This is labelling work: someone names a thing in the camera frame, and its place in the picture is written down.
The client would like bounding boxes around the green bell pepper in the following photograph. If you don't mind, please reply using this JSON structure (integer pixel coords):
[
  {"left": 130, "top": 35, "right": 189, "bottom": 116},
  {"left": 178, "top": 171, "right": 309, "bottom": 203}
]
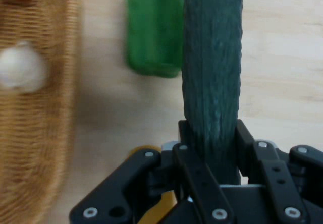
[{"left": 125, "top": 0, "right": 185, "bottom": 79}]

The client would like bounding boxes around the yellow-brown potato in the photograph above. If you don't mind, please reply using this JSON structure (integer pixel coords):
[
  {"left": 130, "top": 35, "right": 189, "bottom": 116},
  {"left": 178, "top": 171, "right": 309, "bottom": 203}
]
[{"left": 129, "top": 145, "right": 178, "bottom": 224}]

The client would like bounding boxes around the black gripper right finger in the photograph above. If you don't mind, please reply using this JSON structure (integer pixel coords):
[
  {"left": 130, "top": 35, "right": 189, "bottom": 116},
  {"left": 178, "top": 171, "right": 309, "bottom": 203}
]
[{"left": 235, "top": 119, "right": 323, "bottom": 224}]

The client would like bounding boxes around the white garlic bulb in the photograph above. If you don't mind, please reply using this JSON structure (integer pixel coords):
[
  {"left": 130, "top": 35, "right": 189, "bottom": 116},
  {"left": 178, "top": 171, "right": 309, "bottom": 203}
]
[{"left": 0, "top": 40, "right": 49, "bottom": 94}]

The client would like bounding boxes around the woven wicker basket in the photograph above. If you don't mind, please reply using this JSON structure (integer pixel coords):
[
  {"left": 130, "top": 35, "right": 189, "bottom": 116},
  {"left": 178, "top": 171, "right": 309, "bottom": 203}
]
[{"left": 0, "top": 0, "right": 83, "bottom": 224}]

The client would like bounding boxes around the wooden cutting board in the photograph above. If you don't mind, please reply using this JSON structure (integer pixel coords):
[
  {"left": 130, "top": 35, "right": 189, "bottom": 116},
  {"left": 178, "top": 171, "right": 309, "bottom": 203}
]
[{"left": 59, "top": 0, "right": 323, "bottom": 224}]

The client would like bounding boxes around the dark green cucumber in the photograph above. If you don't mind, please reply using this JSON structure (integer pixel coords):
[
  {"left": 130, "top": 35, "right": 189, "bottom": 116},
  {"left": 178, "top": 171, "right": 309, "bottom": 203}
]
[{"left": 181, "top": 0, "right": 244, "bottom": 186}]

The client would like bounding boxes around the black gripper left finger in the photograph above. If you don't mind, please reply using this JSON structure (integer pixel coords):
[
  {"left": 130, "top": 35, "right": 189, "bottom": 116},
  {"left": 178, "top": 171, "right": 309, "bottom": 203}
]
[{"left": 69, "top": 120, "right": 237, "bottom": 224}]

